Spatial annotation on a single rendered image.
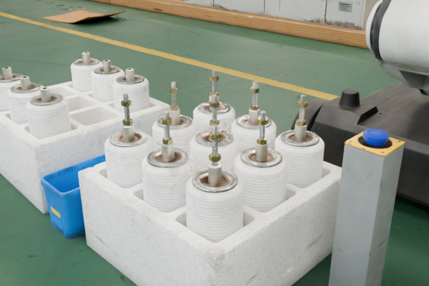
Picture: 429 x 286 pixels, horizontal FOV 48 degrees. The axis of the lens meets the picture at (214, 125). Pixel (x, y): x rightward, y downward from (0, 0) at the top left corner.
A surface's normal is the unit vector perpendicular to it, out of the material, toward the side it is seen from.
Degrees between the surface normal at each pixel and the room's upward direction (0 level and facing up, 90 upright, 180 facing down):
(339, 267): 90
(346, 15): 90
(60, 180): 88
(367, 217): 90
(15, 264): 0
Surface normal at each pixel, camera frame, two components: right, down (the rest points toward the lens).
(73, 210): 0.69, 0.31
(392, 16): -0.58, -0.22
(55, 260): 0.00, -0.92
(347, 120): -0.48, -0.44
